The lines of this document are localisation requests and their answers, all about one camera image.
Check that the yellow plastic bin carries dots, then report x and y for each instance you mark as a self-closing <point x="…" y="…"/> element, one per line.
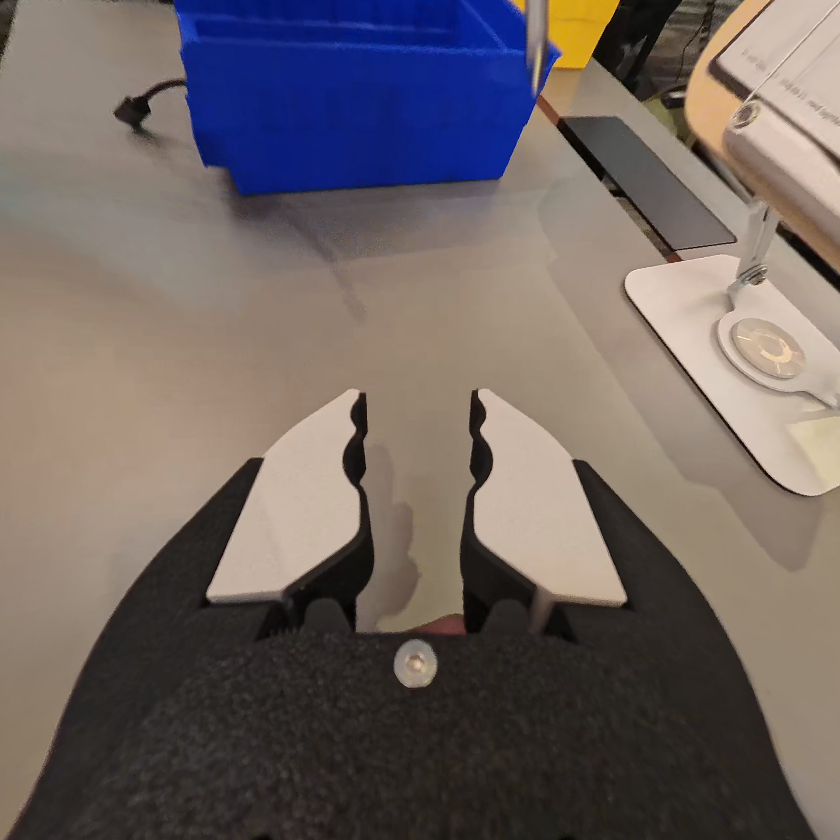
<point x="584" y="33"/>

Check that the blue plastic bin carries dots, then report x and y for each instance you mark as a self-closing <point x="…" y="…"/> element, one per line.
<point x="354" y="124"/>

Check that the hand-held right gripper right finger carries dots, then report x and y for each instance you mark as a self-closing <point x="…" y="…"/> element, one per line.
<point x="538" y="518"/>

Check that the printed instruction sheet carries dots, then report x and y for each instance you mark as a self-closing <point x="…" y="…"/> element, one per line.
<point x="787" y="59"/>

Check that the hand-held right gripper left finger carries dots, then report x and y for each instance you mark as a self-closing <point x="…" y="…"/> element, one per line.
<point x="295" y="518"/>

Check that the black desk panel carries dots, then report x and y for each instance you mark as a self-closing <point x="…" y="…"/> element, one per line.
<point x="649" y="184"/>

